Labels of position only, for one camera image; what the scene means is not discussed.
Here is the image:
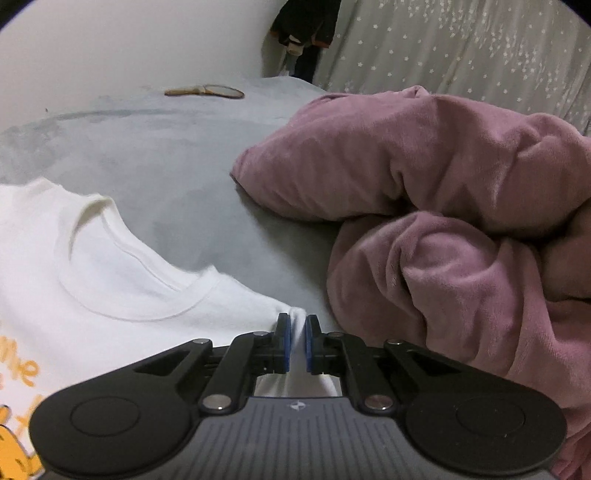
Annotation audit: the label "pink quilt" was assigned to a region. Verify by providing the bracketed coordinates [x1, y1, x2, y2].
[230, 85, 591, 480]

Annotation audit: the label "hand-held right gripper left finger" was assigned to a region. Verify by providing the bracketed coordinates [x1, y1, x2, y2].
[133, 313, 293, 414]

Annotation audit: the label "star-patterned curtain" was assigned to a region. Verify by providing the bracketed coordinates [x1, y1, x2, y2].
[318, 0, 591, 134]

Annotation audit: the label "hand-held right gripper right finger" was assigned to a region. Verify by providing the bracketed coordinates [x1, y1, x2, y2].
[305, 314, 455, 415]

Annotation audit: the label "dark hanging clothes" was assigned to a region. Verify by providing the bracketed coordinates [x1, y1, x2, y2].
[270, 0, 340, 84]

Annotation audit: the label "white sweatshirt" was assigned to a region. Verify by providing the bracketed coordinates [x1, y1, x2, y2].
[0, 179, 345, 480]

